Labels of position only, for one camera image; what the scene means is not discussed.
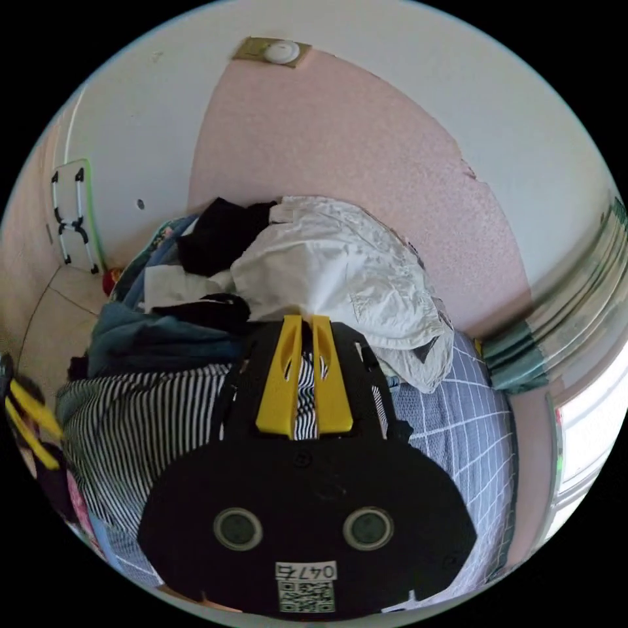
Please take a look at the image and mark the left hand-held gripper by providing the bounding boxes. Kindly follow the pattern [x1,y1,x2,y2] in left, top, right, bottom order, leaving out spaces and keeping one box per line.
[3,378,79,522]

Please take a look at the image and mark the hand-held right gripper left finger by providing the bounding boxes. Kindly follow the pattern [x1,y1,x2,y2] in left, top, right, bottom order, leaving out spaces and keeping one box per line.
[255,315,303,436]

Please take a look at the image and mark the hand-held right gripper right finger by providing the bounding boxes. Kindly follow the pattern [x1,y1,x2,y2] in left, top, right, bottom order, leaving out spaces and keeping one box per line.
[311,315,355,434]

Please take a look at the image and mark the white shorts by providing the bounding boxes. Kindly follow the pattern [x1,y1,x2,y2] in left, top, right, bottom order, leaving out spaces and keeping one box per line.
[229,195,455,395]

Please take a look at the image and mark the black white striped garment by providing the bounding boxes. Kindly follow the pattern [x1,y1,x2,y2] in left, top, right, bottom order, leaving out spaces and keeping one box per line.
[55,351,396,543]

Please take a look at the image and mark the bed with grey checked sheet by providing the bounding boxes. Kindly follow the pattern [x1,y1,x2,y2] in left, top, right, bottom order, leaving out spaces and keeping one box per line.
[87,329,519,595]

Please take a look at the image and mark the pile of clothes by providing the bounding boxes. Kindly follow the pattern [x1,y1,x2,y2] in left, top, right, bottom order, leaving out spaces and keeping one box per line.
[68,196,306,379]

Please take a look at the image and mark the white folding table green edge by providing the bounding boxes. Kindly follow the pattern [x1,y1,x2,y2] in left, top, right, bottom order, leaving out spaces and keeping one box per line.
[50,157,107,277]

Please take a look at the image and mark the teal and white curtain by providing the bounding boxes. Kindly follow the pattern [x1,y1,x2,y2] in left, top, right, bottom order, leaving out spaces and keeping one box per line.
[481,195,628,394]

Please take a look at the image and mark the window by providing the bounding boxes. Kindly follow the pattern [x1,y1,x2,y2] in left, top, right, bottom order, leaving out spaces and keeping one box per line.
[551,343,625,521]

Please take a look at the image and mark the round white ceiling lamp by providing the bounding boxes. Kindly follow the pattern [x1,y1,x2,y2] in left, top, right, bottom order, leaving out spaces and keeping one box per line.
[264,41,301,67]

